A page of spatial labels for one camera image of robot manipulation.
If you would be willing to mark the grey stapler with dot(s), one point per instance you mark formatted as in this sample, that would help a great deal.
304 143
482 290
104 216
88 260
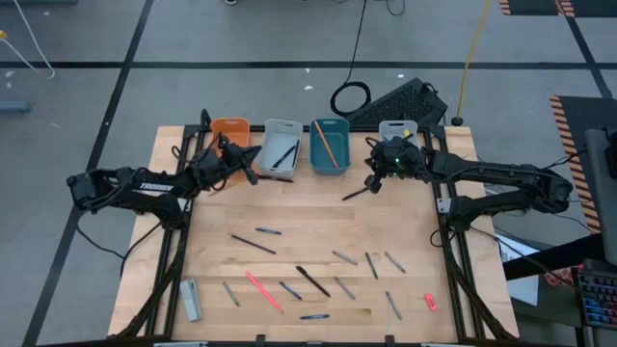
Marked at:
190 300

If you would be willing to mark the green crayon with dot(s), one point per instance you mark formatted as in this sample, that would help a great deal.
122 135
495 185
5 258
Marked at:
371 265

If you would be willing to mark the grey monitor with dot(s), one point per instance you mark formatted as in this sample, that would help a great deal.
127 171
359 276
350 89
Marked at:
602 202

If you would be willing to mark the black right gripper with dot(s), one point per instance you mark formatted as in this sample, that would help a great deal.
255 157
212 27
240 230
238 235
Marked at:
373 184

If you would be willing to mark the black aluminium table frame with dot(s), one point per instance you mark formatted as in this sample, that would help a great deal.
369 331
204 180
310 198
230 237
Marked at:
169 308

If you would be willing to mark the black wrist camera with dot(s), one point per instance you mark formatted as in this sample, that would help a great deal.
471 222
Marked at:
405 159
207 166

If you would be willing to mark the pink pencil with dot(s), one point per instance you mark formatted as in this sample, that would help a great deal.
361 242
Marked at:
263 291

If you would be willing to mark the teal plastic bin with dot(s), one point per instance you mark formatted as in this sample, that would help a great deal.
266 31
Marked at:
320 159

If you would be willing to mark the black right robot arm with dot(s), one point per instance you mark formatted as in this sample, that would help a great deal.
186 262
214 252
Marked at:
506 176

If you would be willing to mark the pink eraser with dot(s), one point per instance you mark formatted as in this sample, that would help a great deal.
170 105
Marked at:
431 302

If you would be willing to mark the blue crayon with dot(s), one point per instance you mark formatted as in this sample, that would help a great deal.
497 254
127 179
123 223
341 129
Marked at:
290 290
314 316
268 231

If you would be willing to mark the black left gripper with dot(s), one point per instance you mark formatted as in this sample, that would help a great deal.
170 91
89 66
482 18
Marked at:
249 178

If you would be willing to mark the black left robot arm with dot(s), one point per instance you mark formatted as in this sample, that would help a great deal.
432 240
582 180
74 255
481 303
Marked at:
154 187

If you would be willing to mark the black hazard-striped floor mat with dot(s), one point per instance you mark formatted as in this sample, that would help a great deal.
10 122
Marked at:
578 115
535 6

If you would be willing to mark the colourful backlit keyboard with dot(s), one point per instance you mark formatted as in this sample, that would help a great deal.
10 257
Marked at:
600 299

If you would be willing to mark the white paper sheet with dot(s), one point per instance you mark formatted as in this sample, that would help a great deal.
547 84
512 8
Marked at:
525 289

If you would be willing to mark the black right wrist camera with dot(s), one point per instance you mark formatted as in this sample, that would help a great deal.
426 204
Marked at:
405 159

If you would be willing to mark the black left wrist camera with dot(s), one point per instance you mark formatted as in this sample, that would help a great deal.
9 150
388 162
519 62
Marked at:
207 166

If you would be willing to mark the orange plastic bin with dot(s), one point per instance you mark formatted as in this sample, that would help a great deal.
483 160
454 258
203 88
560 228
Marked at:
236 130

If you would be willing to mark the grey crayon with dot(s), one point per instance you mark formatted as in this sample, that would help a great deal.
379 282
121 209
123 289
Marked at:
344 288
344 257
394 262
231 294
393 305

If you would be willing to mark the large black pen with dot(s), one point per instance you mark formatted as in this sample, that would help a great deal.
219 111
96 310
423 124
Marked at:
313 281

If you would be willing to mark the black pencil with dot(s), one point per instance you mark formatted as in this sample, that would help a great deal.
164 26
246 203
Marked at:
253 243

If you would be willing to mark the light grey plastic bin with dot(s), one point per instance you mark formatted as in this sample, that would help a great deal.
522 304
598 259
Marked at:
385 132
270 144

